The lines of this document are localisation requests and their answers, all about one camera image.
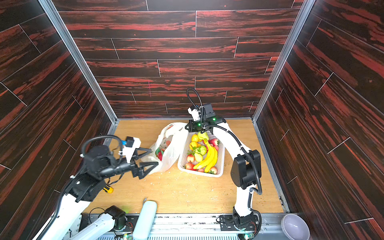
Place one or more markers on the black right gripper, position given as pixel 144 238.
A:
pixel 198 127

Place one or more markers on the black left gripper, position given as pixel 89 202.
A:
pixel 132 165

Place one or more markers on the green fake chayote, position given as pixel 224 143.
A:
pixel 203 136

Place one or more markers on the red fake dragon fruit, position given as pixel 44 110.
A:
pixel 159 153

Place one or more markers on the white fruit-print plastic bag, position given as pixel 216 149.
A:
pixel 172 138

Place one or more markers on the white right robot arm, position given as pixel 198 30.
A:
pixel 246 168

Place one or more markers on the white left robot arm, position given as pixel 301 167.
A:
pixel 75 197

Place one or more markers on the pink fake peach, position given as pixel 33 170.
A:
pixel 214 142

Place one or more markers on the yellow fake banana bunch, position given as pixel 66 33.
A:
pixel 210 160

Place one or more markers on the red fake apple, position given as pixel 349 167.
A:
pixel 190 158

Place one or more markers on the yellow black screwdriver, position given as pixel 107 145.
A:
pixel 108 189

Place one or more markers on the white plastic perforated basket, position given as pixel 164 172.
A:
pixel 199 150

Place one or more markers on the pale green cylinder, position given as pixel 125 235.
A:
pixel 145 221

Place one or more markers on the white bowl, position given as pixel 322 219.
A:
pixel 295 228

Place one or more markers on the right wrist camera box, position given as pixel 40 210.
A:
pixel 195 113

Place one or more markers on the metal base rail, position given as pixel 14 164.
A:
pixel 212 227

